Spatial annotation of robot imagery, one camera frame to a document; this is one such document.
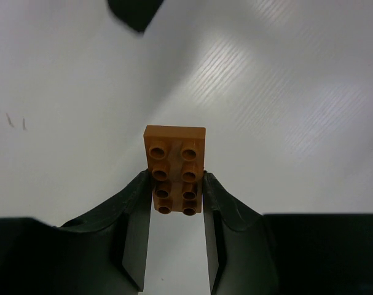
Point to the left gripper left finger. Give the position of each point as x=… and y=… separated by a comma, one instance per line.
x=102, y=251

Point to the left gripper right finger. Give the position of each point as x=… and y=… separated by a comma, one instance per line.
x=252, y=253

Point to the orange lego plate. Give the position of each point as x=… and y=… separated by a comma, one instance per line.
x=175, y=160

